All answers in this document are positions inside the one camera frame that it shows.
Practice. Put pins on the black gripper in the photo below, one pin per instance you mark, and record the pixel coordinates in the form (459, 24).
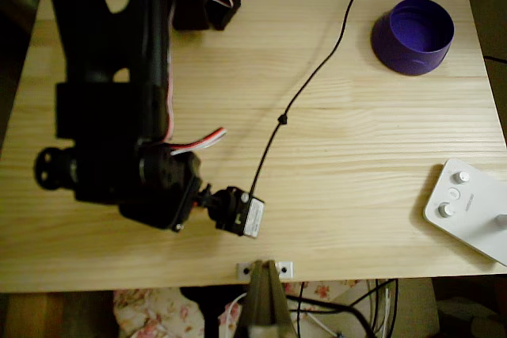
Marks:
(152, 211)

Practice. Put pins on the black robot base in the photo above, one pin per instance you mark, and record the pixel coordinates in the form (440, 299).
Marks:
(190, 9)

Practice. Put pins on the purple bowl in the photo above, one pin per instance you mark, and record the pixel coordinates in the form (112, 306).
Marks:
(412, 61)

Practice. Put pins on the floral fabric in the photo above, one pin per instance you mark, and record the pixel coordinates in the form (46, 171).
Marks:
(158, 314)

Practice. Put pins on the white lamp base with knobs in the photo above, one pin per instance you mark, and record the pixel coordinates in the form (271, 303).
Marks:
(471, 219)

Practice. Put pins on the black camera box white label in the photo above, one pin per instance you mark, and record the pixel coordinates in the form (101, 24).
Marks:
(235, 211)

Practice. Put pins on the white screwed bracket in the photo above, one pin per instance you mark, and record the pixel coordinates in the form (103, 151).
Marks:
(286, 270)

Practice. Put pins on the olive camera stand pole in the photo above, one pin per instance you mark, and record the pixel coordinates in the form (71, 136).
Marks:
(264, 306)

